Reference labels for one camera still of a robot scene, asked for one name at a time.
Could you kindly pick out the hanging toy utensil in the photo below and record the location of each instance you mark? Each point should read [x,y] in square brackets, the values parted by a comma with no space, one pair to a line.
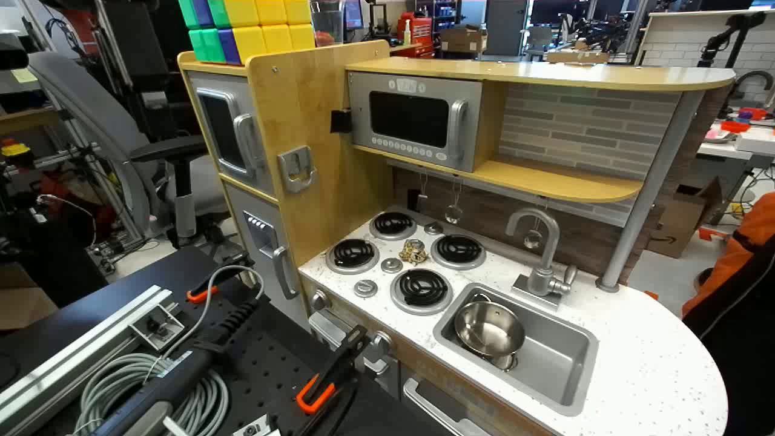
[422,196]
[455,214]

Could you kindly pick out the small steel pot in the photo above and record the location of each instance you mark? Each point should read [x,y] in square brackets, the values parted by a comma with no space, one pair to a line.
[487,329]

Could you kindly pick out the black orange bar clamp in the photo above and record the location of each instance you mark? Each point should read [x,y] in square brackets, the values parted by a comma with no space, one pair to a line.
[199,294]
[331,379]

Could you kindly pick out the grey toy microwave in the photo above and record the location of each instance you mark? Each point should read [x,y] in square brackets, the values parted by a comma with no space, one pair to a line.
[409,121]

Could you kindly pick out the small tan stuffed toy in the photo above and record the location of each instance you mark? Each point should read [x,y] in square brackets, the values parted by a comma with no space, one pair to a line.
[413,254]

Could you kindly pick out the brown cardboard box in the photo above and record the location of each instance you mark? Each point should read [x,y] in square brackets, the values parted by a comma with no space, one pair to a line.
[681,220]

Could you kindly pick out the black toy stove burner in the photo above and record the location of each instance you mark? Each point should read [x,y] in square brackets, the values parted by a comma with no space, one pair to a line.
[353,255]
[420,289]
[393,224]
[459,251]

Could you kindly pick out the small grey counter knob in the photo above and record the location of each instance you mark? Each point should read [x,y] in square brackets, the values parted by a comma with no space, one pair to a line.
[364,289]
[390,266]
[434,228]

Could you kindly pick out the grey plastic wall bracket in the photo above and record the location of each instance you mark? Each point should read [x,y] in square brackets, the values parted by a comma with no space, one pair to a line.
[296,170]

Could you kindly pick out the orange black jacket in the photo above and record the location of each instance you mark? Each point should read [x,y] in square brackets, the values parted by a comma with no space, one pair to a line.
[740,268]

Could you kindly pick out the aluminium extrusion rail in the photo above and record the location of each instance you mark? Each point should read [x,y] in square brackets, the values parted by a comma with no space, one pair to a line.
[82,348]

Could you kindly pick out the black tool with ribbed grip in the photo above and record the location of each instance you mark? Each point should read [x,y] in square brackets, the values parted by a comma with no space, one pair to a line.
[162,388]

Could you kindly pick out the grey toy sink basin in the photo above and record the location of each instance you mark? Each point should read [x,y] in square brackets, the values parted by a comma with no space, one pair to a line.
[559,354]

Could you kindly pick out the silver toy faucet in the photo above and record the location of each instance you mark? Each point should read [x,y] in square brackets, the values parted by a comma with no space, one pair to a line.
[548,280]

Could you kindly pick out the grey toy oven knob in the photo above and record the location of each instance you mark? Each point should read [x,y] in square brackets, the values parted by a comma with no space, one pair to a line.
[319,301]
[378,340]

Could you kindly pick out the grey windowed toy oven door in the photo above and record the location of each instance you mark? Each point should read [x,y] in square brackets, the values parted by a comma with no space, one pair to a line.
[227,130]

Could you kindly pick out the wooden toy play kitchen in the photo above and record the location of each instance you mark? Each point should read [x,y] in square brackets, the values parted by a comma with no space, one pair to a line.
[324,105]

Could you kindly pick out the grey office chair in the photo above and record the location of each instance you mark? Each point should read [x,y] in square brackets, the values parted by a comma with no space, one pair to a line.
[106,122]

